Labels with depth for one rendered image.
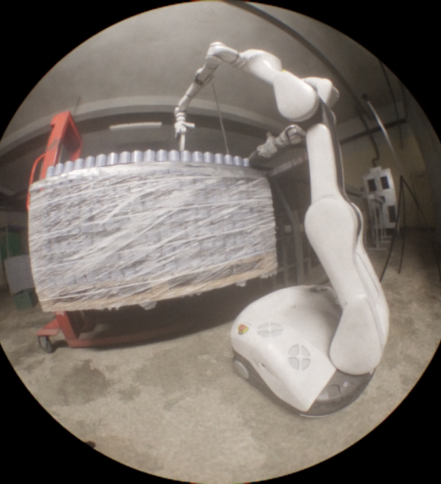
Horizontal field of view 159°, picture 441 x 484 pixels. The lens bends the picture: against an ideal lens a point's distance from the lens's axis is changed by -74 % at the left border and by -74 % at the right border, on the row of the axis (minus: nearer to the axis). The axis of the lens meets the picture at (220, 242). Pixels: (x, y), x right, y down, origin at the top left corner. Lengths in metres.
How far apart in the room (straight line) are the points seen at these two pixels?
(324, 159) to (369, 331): 0.50
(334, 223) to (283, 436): 0.73
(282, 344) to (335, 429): 0.46
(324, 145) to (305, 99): 0.16
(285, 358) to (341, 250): 0.35
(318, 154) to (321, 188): 0.10
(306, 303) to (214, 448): 0.76
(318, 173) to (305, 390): 0.64
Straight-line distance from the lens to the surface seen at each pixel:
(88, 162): 0.96
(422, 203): 6.91
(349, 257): 0.45
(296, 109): 0.58
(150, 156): 0.90
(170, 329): 1.28
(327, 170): 0.51
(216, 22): 4.26
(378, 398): 0.89
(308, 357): 0.58
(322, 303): 0.81
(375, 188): 5.84
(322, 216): 0.45
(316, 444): 0.74
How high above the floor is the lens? 0.70
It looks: 3 degrees down
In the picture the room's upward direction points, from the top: 8 degrees counter-clockwise
